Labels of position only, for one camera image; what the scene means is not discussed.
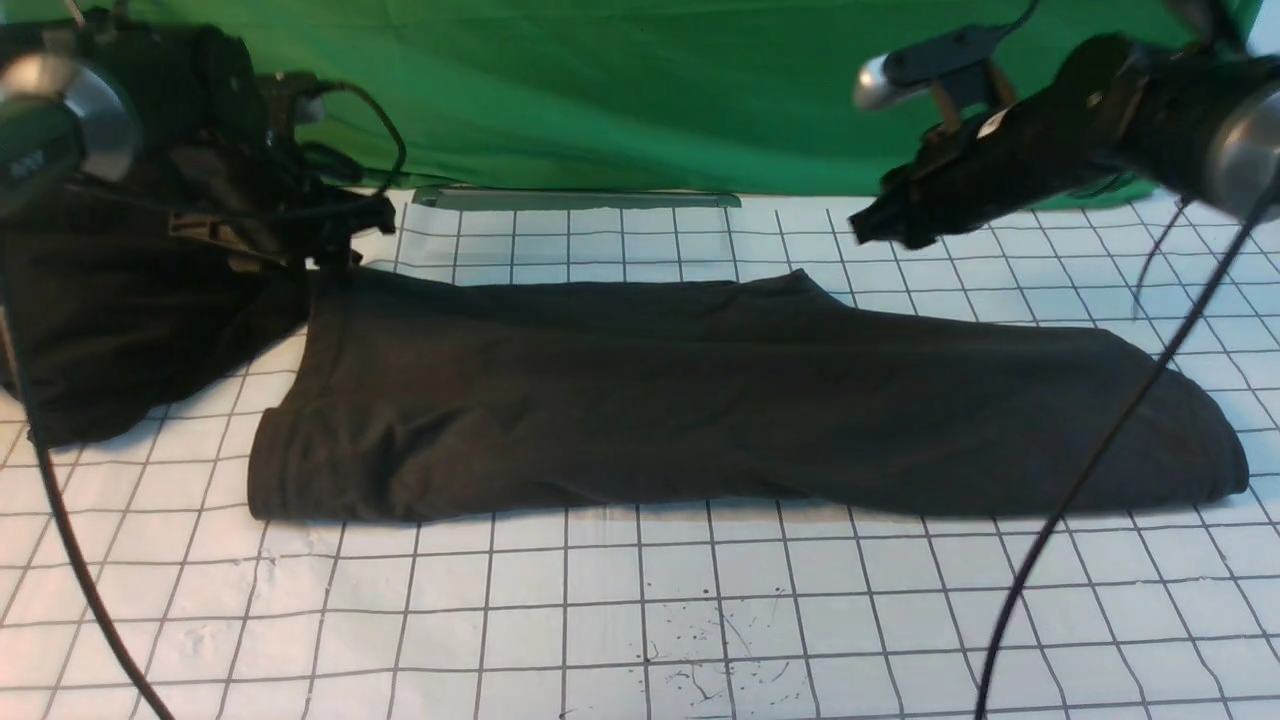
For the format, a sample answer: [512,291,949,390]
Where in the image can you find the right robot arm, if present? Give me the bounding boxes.
[850,1,1279,249]

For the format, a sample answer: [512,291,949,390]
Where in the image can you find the gray long-sleeve top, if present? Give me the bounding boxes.
[247,266,1251,524]

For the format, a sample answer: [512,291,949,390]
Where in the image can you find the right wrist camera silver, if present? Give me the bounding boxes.
[852,24,1006,111]

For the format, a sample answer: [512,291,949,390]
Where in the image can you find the green backdrop cloth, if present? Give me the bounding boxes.
[131,0,1261,211]

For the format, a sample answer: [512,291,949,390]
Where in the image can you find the gray metal strip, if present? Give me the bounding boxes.
[413,186,742,211]

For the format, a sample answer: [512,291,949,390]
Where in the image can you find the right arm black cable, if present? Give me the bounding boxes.
[972,195,1266,720]

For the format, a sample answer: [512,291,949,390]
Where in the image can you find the black clothes pile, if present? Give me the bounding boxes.
[3,191,310,447]

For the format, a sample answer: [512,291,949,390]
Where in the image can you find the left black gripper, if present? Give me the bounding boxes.
[166,140,396,268]

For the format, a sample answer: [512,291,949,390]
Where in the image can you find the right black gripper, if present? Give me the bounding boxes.
[850,60,1126,249]

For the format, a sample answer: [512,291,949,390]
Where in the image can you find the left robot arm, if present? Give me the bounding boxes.
[3,3,406,268]

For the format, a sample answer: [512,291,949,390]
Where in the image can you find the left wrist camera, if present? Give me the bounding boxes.
[257,70,329,136]

